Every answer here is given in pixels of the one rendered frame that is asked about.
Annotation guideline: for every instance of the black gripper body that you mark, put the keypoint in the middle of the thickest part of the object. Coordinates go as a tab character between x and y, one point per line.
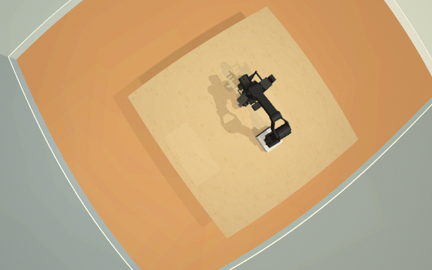
255	106

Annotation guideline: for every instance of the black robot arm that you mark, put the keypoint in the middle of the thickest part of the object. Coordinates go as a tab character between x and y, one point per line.
254	90

